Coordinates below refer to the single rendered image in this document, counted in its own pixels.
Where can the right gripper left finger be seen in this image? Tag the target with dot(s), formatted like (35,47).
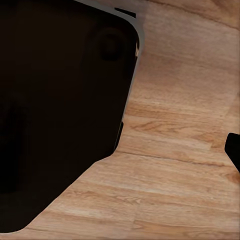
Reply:
(12,149)

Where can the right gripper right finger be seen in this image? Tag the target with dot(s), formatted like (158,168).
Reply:
(232,149)

